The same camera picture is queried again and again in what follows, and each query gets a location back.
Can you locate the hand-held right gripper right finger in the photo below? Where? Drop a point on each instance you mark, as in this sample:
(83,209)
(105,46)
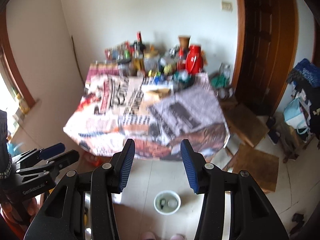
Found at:
(190,167)

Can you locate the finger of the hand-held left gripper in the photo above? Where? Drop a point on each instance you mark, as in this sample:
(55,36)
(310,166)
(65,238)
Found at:
(52,150)
(63,158)

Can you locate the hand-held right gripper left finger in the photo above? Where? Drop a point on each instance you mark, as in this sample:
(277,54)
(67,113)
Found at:
(126,166)

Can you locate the dark green plastic bag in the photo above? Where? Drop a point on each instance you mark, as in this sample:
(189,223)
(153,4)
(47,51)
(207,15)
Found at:
(183,77)

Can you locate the person's left forearm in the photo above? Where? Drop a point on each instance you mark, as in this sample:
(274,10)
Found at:
(10,223)

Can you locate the person's left hand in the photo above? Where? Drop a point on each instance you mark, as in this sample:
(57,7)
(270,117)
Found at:
(32,207)

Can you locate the newspaper covered table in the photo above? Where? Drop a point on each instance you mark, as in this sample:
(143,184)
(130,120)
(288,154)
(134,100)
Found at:
(112,120)

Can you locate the white bowl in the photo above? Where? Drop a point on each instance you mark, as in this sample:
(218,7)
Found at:
(160,208)

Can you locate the small wooden stool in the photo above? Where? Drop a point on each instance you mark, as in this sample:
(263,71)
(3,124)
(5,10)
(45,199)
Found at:
(257,165)

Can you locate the pink slipper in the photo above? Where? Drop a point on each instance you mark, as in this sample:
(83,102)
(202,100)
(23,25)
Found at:
(148,236)
(178,237)

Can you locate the large wooden stool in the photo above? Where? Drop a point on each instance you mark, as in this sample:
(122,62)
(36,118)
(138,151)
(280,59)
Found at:
(247,125)

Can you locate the wooden side table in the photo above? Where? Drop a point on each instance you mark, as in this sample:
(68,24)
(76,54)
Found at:
(228,101)

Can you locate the black shoe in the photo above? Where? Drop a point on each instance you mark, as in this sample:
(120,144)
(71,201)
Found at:
(275,136)
(271,122)

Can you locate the crumpled teal plastic bag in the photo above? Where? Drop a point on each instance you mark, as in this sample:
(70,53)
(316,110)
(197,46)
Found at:
(220,81)

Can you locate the glass jar with white lid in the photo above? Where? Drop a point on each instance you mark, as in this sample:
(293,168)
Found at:
(225,71)

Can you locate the wooden rack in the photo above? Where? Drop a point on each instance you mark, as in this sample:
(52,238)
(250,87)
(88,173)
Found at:
(290,145)

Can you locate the red thermos flask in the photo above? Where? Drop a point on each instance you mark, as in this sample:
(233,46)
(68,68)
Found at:
(193,60)

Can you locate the red cap sauce bottle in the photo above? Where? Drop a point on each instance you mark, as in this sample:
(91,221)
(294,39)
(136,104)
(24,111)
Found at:
(181,60)

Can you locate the light blue bag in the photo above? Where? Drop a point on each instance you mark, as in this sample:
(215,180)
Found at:
(293,115)

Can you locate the dark slipper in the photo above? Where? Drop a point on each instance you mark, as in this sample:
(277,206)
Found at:
(297,220)

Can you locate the dark wine bottle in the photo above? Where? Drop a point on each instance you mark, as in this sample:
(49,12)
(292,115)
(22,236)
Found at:
(140,42)

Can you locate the brown ceramic vase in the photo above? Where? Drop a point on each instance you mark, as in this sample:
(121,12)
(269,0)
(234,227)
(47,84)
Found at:
(184,42)

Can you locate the brown wooden door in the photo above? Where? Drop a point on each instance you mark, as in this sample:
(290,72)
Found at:
(265,55)

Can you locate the blue patterned cloth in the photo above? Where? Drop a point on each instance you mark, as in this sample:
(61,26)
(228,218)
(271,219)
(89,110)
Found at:
(307,72)

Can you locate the wooden window frame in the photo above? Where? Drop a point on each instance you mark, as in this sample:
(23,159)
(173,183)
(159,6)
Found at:
(15,67)

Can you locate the white wall switch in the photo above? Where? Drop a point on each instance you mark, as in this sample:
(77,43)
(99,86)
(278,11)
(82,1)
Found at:
(226,5)

